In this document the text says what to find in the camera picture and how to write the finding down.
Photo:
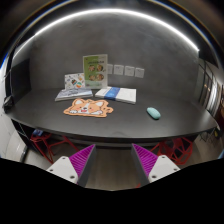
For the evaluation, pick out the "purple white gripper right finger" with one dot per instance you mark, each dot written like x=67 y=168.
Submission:
x=151 y=167

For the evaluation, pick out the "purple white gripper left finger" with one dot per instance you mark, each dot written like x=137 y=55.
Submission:
x=75 y=168

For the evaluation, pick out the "teal computer mouse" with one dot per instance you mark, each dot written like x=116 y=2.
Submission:
x=153 y=113

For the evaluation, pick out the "corgi dog mouse pad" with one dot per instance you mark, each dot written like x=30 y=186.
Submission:
x=88 y=107

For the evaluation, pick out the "red chair right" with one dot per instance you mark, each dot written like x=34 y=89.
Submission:
x=179 y=151

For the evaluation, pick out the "red chair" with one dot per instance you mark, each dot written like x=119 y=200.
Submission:
x=179 y=151
x=41 y=142

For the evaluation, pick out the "red chair left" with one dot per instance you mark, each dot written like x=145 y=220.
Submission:
x=41 y=142

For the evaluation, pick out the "grey magazine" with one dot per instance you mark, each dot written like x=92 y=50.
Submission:
x=73 y=93

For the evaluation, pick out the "white blue book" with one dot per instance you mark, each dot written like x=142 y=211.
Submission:
x=126 y=95

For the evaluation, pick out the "small colourful picture card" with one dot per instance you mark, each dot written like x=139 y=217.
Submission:
x=74 y=81

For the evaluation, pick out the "green standing booklet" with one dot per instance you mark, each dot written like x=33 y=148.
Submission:
x=95 y=71

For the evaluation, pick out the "black monitor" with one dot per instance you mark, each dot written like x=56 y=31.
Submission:
x=20 y=80

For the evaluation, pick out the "ceiling light strip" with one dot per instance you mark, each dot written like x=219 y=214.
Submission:
x=112 y=11

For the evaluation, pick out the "white wall socket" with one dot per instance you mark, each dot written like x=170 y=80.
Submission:
x=139 y=72
x=129 y=71
x=118 y=69
x=110 y=68

